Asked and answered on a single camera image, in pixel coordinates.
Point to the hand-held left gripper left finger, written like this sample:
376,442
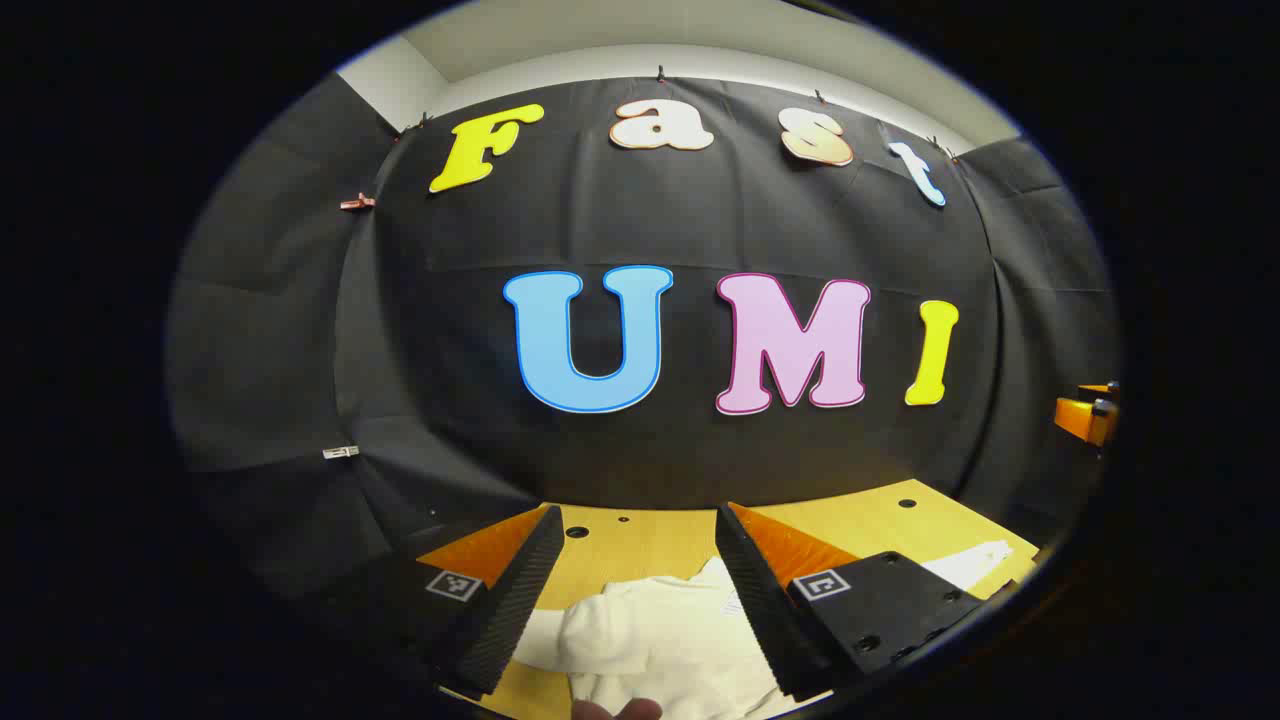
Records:
520,590

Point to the black backdrop cloth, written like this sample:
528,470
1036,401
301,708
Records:
620,230

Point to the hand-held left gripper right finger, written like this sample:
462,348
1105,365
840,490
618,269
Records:
760,610

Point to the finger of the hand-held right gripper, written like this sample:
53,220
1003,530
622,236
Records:
1082,416

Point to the white cloth clip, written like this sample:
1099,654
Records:
340,452

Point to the white knit sweater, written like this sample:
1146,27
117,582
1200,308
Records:
660,640

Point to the orange cloth clip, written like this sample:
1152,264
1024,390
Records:
357,203

